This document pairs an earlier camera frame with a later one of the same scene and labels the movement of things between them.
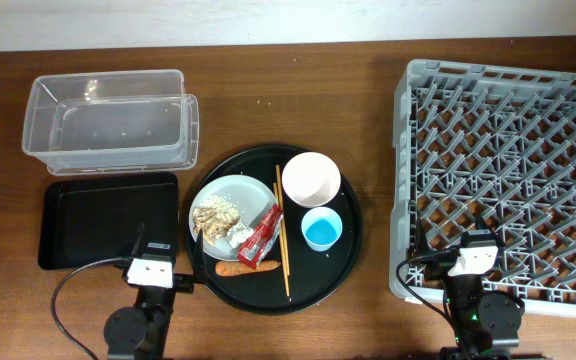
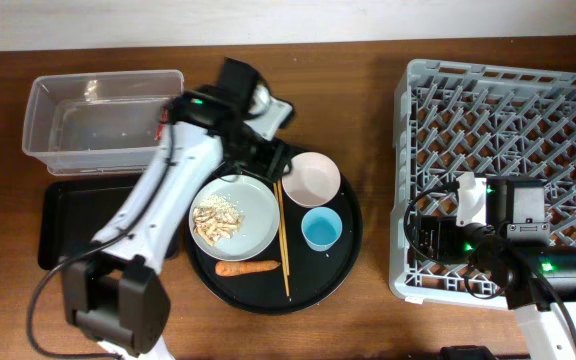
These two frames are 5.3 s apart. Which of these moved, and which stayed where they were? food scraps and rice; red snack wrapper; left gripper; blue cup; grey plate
Moved: left gripper; red snack wrapper
Stayed: food scraps and rice; grey plate; blue cup
